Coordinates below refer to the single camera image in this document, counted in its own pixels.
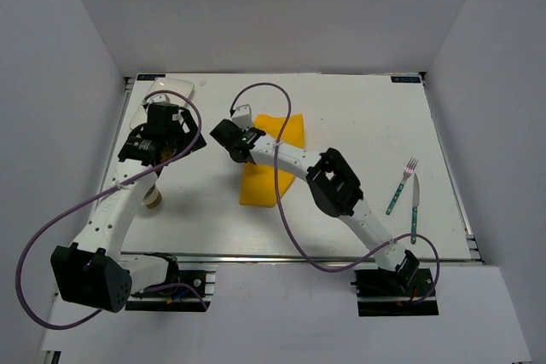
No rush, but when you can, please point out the yellow pikachu cloth napkin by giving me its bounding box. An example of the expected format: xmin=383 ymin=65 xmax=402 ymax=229
xmin=239 ymin=113 xmax=305 ymax=208

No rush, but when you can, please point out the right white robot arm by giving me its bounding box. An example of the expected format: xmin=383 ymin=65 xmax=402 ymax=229
xmin=211 ymin=119 xmax=419 ymax=295

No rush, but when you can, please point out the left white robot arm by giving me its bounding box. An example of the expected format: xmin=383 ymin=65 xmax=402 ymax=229
xmin=50 ymin=102 xmax=206 ymax=313

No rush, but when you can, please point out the white rectangular plate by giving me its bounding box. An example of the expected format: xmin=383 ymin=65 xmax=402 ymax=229
xmin=129 ymin=76 xmax=195 ymax=130

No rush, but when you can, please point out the left blue table label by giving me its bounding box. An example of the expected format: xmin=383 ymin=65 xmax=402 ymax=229
xmin=136 ymin=73 xmax=165 ymax=81

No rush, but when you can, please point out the paper cup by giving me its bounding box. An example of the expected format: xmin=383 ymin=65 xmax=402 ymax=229
xmin=142 ymin=185 xmax=162 ymax=209

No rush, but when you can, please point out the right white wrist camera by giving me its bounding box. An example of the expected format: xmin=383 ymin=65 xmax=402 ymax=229
xmin=230 ymin=104 xmax=253 ymax=130

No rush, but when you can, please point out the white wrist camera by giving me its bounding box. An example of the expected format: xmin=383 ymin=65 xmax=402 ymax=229
xmin=142 ymin=92 xmax=171 ymax=106
xmin=230 ymin=104 xmax=253 ymax=130

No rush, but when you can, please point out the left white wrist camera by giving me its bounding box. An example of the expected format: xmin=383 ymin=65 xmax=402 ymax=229
xmin=142 ymin=92 xmax=171 ymax=106

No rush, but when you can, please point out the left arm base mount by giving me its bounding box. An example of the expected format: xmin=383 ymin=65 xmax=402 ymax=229
xmin=119 ymin=252 xmax=216 ymax=313

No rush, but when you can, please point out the fork with green handle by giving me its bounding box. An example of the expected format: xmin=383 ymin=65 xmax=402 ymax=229
xmin=386 ymin=158 xmax=419 ymax=216

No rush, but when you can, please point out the knife with green handle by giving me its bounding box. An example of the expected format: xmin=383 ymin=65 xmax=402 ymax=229
xmin=410 ymin=174 xmax=421 ymax=245

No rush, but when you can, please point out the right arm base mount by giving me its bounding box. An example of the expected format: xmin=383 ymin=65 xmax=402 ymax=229
xmin=351 ymin=269 xmax=439 ymax=317

